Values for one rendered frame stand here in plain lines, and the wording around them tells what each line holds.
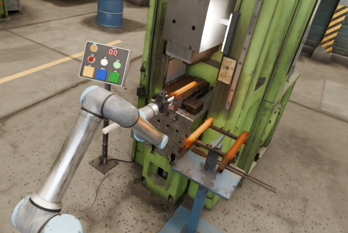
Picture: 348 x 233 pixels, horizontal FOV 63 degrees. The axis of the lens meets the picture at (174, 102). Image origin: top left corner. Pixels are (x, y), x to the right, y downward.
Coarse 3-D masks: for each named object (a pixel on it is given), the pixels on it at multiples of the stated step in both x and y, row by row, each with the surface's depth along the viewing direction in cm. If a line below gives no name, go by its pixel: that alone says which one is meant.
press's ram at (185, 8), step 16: (176, 0) 178; (192, 0) 171; (208, 0) 166; (224, 0) 180; (176, 16) 182; (192, 16) 175; (208, 16) 171; (224, 16) 191; (176, 32) 186; (192, 32) 179; (208, 32) 180; (224, 32) 202; (192, 48) 183; (208, 48) 191
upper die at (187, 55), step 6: (168, 42) 192; (168, 48) 194; (174, 48) 191; (180, 48) 188; (186, 48) 186; (210, 48) 206; (216, 48) 215; (168, 54) 196; (174, 54) 193; (180, 54) 190; (186, 54) 187; (192, 54) 186; (198, 54) 194; (204, 54) 201; (186, 60) 189; (192, 60) 189
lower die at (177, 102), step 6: (186, 78) 237; (192, 78) 236; (198, 78) 236; (174, 84) 223; (180, 84) 223; (186, 84) 222; (198, 84) 228; (204, 84) 229; (168, 90) 212; (174, 90) 213; (186, 90) 214; (180, 96) 206; (186, 96) 208; (192, 96) 215; (174, 102) 208; (180, 102) 204; (180, 108) 206
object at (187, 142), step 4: (208, 120) 185; (212, 120) 186; (204, 124) 180; (208, 124) 181; (200, 128) 176; (204, 128) 177; (196, 132) 172; (200, 132) 173; (192, 136) 167; (196, 136) 169; (184, 140) 161; (188, 140) 162; (192, 140) 165; (180, 144) 157; (184, 144) 158; (188, 144) 162; (180, 148) 156; (184, 148) 161; (180, 152) 158
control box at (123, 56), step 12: (108, 48) 212; (120, 48) 212; (84, 60) 214; (96, 60) 213; (108, 60) 212; (120, 60) 212; (96, 72) 213; (108, 72) 212; (120, 72) 212; (120, 84) 212
